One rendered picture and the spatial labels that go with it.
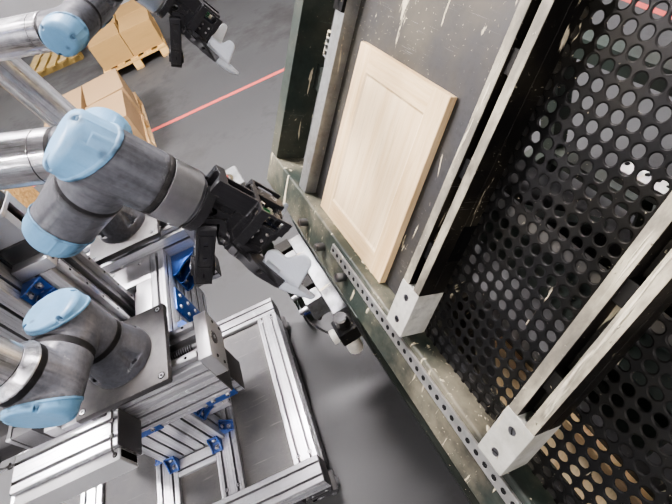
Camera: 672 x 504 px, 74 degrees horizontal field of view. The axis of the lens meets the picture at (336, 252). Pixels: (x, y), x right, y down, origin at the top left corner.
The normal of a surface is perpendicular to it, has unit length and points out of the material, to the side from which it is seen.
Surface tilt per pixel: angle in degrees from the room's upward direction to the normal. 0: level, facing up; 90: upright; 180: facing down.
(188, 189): 71
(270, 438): 0
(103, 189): 95
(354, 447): 0
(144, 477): 0
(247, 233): 90
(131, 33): 90
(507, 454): 57
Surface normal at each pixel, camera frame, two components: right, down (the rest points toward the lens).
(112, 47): 0.43, 0.61
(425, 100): -0.87, 0.09
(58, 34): -0.10, 0.79
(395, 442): -0.28, -0.61
